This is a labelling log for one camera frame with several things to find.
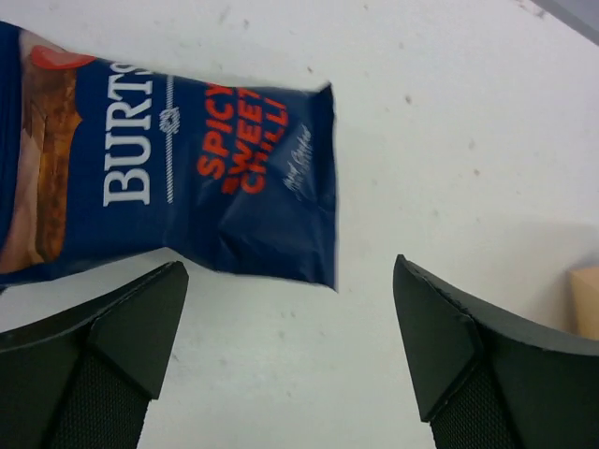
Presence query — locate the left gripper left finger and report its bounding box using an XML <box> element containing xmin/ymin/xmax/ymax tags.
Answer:
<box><xmin>1</xmin><ymin>262</ymin><xmax>189</xmax><ymax>448</ymax></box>

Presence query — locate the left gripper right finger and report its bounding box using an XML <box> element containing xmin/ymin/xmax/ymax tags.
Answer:
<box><xmin>393</xmin><ymin>256</ymin><xmax>598</xmax><ymax>448</ymax></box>

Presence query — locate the brown paper bag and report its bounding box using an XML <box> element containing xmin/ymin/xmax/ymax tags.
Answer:
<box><xmin>570</xmin><ymin>267</ymin><xmax>599</xmax><ymax>340</ymax></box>

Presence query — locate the blue chip snack bag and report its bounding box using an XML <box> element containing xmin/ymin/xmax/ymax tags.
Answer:
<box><xmin>1</xmin><ymin>23</ymin><xmax>337</xmax><ymax>288</ymax></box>

